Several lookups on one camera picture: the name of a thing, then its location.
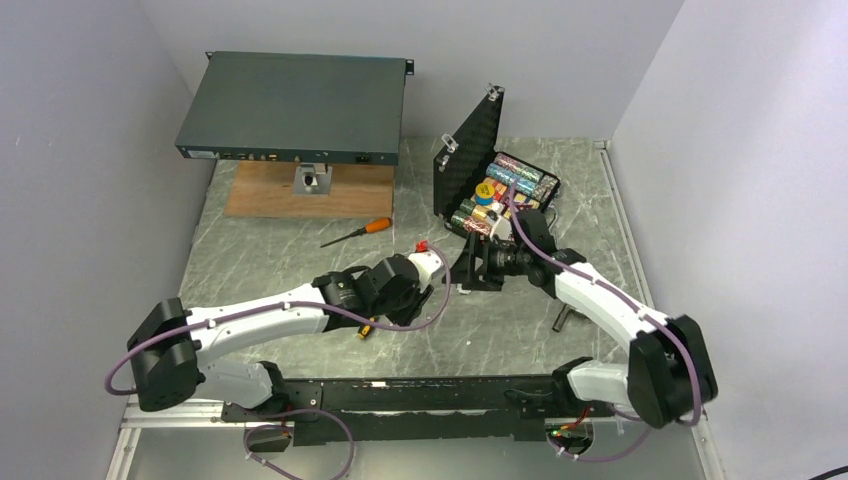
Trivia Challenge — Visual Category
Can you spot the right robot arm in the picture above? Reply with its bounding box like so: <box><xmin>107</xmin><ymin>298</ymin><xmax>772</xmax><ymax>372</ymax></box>
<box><xmin>450</xmin><ymin>210</ymin><xmax>718</xmax><ymax>429</ymax></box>

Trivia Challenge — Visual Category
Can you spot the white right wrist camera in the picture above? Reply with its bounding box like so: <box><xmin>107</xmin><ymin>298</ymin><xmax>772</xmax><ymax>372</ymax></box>
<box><xmin>486</xmin><ymin>211</ymin><xmax>512</xmax><ymax>241</ymax></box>

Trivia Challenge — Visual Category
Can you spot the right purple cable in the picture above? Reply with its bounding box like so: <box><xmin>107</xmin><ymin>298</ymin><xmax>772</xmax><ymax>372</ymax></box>
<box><xmin>506</xmin><ymin>184</ymin><xmax>704</xmax><ymax>465</ymax></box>

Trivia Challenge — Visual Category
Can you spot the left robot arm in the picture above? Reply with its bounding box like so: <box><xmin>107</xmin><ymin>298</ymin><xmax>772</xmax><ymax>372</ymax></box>
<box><xmin>127</xmin><ymin>251</ymin><xmax>444</xmax><ymax>420</ymax></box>

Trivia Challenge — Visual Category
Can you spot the purple cable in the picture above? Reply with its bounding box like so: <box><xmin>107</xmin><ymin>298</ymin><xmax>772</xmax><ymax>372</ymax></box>
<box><xmin>506</xmin><ymin>184</ymin><xmax>704</xmax><ymax>465</ymax></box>
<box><xmin>104</xmin><ymin>241</ymin><xmax>453</xmax><ymax>397</ymax></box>

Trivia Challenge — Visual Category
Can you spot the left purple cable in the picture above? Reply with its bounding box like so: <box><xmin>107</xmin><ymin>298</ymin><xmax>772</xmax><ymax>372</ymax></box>
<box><xmin>104</xmin><ymin>241</ymin><xmax>453</xmax><ymax>397</ymax></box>

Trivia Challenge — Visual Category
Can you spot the orange handle screwdriver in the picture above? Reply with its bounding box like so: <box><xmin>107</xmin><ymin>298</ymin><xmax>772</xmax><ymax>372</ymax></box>
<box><xmin>321</xmin><ymin>217</ymin><xmax>392</xmax><ymax>248</ymax></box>

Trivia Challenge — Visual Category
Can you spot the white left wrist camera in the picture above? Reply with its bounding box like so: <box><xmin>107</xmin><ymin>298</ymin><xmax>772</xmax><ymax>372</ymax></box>
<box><xmin>407</xmin><ymin>240</ymin><xmax>445</xmax><ymax>288</ymax></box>

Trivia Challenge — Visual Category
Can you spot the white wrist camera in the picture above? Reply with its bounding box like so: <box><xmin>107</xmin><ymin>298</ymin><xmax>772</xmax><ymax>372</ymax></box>
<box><xmin>486</xmin><ymin>211</ymin><xmax>512</xmax><ymax>241</ymax></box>
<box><xmin>407</xmin><ymin>240</ymin><xmax>445</xmax><ymax>288</ymax></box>

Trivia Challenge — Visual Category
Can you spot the black poker chip case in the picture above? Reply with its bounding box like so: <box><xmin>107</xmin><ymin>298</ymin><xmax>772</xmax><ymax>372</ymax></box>
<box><xmin>433</xmin><ymin>84</ymin><xmax>561</xmax><ymax>237</ymax></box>

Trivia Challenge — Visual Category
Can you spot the grey metal T wrench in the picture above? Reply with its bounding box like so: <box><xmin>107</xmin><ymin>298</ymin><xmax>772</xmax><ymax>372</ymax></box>
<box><xmin>551</xmin><ymin>305</ymin><xmax>573</xmax><ymax>333</ymax></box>

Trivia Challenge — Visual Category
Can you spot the wooden board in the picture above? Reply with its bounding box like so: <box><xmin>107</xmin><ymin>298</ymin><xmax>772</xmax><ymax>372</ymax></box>
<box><xmin>224</xmin><ymin>162</ymin><xmax>396</xmax><ymax>219</ymax></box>

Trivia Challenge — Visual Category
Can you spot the silver metal stand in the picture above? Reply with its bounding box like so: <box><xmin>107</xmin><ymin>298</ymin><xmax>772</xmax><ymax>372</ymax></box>
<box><xmin>292</xmin><ymin>163</ymin><xmax>333</xmax><ymax>196</ymax></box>

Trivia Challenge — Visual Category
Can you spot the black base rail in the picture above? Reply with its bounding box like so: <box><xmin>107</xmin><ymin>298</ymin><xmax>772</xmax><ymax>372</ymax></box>
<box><xmin>218</xmin><ymin>374</ymin><xmax>617</xmax><ymax>445</ymax></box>

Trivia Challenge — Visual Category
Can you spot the dark green rack server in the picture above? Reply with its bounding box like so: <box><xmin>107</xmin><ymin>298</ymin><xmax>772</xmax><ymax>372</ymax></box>
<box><xmin>175</xmin><ymin>51</ymin><xmax>415</xmax><ymax>166</ymax></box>

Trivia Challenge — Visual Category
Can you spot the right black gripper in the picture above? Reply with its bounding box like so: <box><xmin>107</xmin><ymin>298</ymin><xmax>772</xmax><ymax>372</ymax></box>
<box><xmin>442</xmin><ymin>230</ymin><xmax>530</xmax><ymax>291</ymax></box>

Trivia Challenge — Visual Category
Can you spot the blue yellow dealer button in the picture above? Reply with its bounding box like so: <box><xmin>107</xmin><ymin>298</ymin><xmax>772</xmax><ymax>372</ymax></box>
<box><xmin>474</xmin><ymin>182</ymin><xmax>496</xmax><ymax>206</ymax></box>

